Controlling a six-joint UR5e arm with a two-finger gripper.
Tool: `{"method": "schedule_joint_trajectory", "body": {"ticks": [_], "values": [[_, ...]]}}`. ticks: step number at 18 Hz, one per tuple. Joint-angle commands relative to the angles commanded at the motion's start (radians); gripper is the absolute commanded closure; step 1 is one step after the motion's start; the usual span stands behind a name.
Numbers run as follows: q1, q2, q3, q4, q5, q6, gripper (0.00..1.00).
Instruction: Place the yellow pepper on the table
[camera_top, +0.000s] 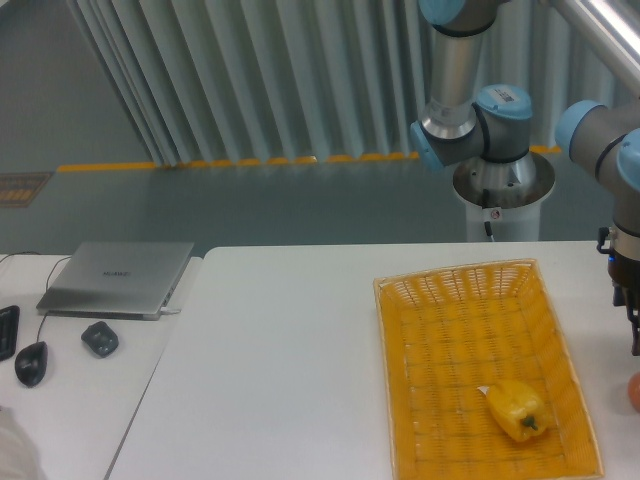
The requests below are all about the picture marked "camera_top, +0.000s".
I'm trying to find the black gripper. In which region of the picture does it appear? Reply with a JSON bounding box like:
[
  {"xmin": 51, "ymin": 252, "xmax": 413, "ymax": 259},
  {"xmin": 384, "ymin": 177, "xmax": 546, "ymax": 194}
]
[{"xmin": 596, "ymin": 225, "xmax": 640, "ymax": 356}]

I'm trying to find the yellow bell pepper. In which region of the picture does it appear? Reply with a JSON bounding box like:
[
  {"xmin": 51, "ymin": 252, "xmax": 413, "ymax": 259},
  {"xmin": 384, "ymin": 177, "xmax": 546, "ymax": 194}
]
[{"xmin": 485, "ymin": 380, "xmax": 553, "ymax": 443}]

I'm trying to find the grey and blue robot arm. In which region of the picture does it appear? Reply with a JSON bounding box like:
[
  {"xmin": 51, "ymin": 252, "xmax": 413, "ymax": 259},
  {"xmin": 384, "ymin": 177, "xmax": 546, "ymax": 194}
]
[{"xmin": 410, "ymin": 1, "xmax": 639, "ymax": 326}]

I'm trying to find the orange round fruit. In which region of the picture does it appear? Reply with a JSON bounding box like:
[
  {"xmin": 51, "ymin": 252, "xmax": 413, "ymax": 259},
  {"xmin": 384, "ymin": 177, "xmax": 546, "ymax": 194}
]
[{"xmin": 627, "ymin": 372, "xmax": 640, "ymax": 412}]

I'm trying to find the yellow woven basket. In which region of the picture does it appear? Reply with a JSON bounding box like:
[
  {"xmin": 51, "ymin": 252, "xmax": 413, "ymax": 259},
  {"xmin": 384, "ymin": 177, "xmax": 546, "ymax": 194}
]
[{"xmin": 374, "ymin": 259, "xmax": 604, "ymax": 479}]

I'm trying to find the white folding partition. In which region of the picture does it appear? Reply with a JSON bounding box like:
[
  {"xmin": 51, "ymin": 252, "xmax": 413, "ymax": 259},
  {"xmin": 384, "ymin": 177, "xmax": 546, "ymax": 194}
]
[{"xmin": 69, "ymin": 0, "xmax": 640, "ymax": 168}]

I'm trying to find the silver laptop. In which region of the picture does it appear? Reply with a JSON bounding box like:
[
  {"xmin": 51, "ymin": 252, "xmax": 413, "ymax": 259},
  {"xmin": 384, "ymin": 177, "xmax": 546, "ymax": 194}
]
[{"xmin": 37, "ymin": 242, "xmax": 194, "ymax": 320}]

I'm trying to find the black clicker device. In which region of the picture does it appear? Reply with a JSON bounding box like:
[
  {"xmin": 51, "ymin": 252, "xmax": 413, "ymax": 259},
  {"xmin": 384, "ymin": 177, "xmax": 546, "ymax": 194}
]
[{"xmin": 81, "ymin": 321, "xmax": 119, "ymax": 358}]

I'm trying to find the black computer mouse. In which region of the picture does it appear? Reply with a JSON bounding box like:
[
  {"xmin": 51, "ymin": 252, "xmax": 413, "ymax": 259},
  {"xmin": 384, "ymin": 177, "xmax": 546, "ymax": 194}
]
[{"xmin": 14, "ymin": 341, "xmax": 48, "ymax": 388}]

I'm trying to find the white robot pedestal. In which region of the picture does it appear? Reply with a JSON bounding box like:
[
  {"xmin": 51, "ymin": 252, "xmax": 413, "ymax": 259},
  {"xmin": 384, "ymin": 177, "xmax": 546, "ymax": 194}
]
[{"xmin": 453, "ymin": 153, "xmax": 556, "ymax": 242}]

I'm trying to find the black mouse cable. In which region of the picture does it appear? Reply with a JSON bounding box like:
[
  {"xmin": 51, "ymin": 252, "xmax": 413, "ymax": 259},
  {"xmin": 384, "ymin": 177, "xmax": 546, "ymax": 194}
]
[{"xmin": 0, "ymin": 251, "xmax": 74, "ymax": 346}]

